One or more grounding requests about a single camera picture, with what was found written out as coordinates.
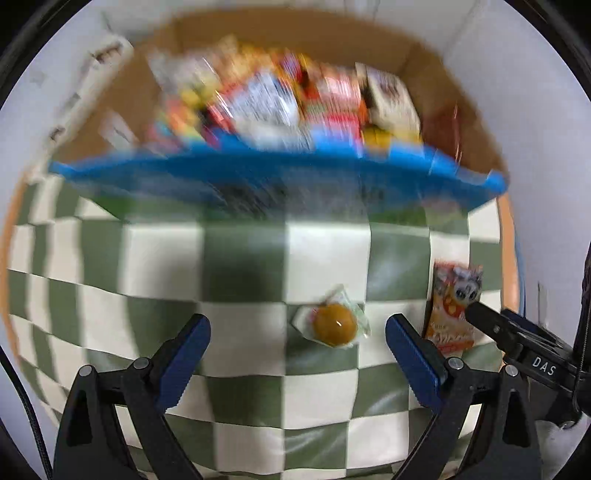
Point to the cardboard box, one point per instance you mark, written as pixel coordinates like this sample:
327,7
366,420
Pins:
258,177

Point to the green white checkered tablecloth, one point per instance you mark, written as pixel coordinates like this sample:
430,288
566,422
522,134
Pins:
240,277

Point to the pile of mixed snacks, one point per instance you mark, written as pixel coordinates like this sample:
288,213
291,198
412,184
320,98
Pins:
286,101

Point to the brown egg snack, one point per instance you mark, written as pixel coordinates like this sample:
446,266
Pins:
334,323

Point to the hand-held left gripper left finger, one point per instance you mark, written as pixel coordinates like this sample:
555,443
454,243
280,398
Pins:
184,364

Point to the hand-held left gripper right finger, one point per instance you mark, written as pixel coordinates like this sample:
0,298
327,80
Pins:
413,360

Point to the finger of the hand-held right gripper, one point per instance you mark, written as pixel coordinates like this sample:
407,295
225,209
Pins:
491,327
531,326

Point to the orange white panda snack packet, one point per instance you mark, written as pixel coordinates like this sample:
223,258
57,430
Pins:
450,300

